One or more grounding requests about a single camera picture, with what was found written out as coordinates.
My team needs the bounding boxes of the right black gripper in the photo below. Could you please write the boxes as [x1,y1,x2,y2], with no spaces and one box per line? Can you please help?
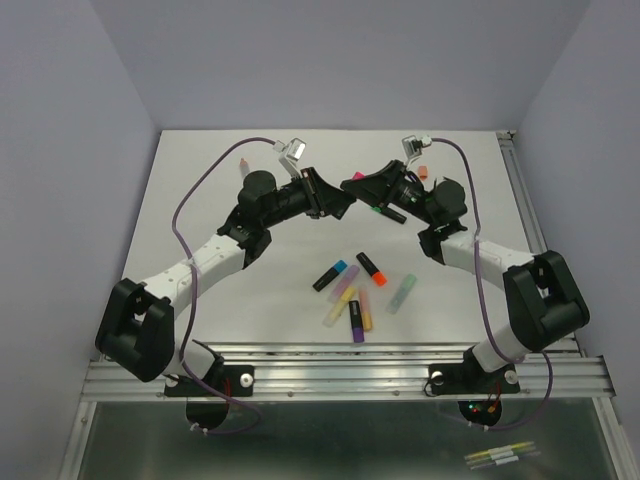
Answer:
[340,159,437,227]

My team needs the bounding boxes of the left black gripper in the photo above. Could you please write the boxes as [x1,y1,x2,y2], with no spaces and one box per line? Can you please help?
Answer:
[261,167,356,229]

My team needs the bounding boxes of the black highlighter green cap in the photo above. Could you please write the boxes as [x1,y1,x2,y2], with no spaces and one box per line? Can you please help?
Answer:
[372,206,407,225]

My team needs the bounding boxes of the clear marker orange tip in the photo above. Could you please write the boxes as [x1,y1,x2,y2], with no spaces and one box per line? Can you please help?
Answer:
[239,158,250,178]

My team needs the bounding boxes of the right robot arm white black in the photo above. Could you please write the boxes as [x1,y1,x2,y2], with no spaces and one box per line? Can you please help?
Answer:
[341,160,590,390]

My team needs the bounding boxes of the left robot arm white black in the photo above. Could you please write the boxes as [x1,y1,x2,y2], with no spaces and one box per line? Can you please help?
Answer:
[95,168,356,394]

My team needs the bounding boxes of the black highlighter blue cap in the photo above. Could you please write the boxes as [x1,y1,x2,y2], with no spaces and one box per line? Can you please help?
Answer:
[312,260,348,292]

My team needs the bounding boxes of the pastel purple highlighter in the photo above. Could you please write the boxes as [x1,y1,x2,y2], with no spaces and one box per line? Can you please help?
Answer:
[328,265,360,303]

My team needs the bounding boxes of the black highlighter orange cap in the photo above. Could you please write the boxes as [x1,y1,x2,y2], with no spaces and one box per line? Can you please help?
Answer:
[356,252,387,287]

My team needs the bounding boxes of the pastel green highlighter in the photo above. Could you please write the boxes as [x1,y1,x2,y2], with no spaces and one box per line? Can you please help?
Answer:
[386,274,417,314]

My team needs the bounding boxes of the pastel orange yellow highlighter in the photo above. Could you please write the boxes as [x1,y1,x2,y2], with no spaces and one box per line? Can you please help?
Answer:
[358,285,373,332]

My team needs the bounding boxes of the black highlighter purple cap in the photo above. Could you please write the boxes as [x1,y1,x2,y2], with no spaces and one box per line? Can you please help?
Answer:
[349,300,365,344]

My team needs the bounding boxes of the pens on lower shelf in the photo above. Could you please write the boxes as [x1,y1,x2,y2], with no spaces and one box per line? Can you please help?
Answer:
[464,441,539,470]

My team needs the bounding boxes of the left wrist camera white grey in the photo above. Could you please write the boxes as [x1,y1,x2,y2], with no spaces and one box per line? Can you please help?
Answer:
[273,138,306,179]

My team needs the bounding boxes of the aluminium rail right side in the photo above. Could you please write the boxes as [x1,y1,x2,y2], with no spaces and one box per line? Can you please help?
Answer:
[496,132,590,353]

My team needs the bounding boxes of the aluminium rail frame front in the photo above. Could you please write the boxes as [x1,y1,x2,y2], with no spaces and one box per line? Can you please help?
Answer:
[82,342,616,401]

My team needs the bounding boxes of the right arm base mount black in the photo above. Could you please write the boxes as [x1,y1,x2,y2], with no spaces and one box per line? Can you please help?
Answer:
[423,348,521,429]

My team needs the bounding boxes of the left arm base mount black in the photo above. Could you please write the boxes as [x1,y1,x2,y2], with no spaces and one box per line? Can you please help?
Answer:
[163,340,263,436]

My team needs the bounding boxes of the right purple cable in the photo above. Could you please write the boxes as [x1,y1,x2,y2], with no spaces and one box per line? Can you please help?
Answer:
[429,137,554,432]

